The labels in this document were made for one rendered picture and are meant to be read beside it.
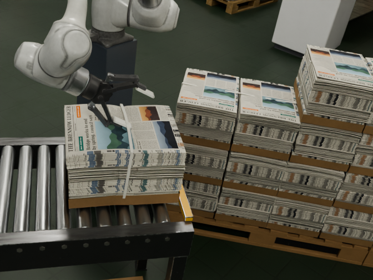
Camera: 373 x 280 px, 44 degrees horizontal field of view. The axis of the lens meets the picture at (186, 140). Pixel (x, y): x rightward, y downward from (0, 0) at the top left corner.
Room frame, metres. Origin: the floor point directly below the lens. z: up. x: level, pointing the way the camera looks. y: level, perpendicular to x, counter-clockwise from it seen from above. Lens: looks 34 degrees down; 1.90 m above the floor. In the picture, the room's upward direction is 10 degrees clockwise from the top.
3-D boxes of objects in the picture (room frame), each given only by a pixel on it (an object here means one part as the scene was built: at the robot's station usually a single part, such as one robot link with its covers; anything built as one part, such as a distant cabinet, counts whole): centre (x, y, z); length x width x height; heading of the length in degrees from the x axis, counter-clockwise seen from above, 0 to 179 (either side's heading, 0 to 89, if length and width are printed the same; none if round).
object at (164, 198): (1.32, 0.11, 0.83); 0.29 x 0.16 x 0.04; 19
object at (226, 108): (2.05, -0.51, 0.42); 1.17 x 0.39 x 0.83; 89
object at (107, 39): (2.04, 0.46, 1.03); 0.22 x 0.18 x 0.06; 147
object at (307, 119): (2.05, -0.65, 0.86); 0.38 x 0.29 x 0.04; 0
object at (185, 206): (1.34, 0.01, 0.81); 0.43 x 0.03 x 0.02; 19
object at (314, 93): (2.05, -0.65, 0.95); 0.38 x 0.29 x 0.23; 0
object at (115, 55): (2.06, 0.45, 0.50); 0.20 x 0.20 x 1.00; 57
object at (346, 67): (2.06, -0.65, 1.06); 0.37 x 0.29 x 0.01; 0
